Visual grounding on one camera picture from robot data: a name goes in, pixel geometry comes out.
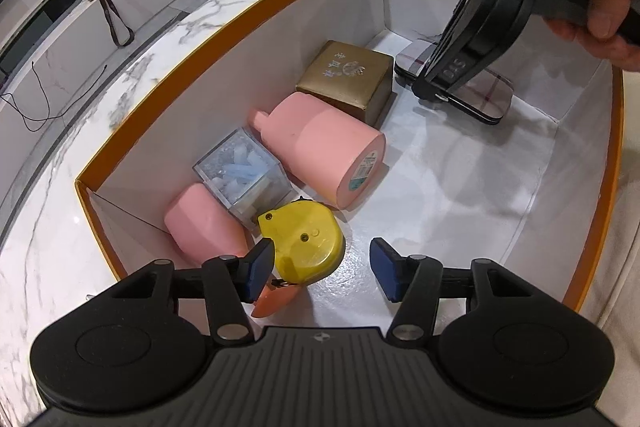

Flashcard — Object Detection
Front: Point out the yellow tape measure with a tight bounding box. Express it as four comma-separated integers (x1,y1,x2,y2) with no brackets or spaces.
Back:
258,199,345,286

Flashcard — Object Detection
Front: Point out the large orange storage box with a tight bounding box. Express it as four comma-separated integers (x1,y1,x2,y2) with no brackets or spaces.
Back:
76,0,624,327

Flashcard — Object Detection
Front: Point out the orange plastic piece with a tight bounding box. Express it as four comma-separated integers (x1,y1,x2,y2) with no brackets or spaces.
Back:
250,277,302,319

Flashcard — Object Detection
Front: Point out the clear plastic box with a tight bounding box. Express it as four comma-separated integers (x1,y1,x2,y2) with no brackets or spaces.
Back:
193,128,294,231

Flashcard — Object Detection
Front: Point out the small pink cup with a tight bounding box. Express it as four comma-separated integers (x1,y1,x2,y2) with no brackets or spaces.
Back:
164,183,250,265

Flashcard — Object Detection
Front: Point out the pink cylindrical bottle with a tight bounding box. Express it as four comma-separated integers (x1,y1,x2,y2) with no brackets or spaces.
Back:
248,92,386,209

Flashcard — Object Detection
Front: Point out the gold square gift box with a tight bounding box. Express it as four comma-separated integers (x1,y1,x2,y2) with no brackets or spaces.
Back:
296,40,394,127

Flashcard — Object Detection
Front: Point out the black cable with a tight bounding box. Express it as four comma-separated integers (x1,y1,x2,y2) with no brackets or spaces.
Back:
0,60,109,134

